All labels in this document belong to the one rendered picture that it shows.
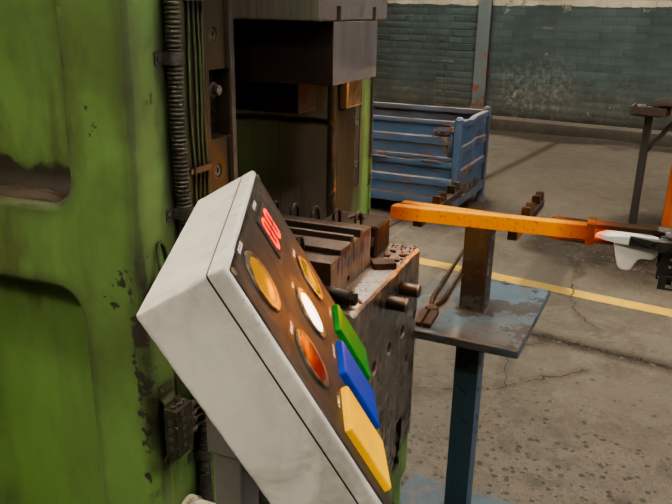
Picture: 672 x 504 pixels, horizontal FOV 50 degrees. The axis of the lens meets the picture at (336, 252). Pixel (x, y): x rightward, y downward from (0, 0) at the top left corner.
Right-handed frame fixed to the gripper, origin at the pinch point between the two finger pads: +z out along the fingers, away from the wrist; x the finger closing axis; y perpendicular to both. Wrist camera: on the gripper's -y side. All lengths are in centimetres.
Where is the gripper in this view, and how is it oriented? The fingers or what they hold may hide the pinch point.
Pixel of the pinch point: (605, 229)
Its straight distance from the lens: 120.5
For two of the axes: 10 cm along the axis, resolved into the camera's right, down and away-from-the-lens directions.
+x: 3.8, -2.8, 8.8
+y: -0.4, 9.5, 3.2
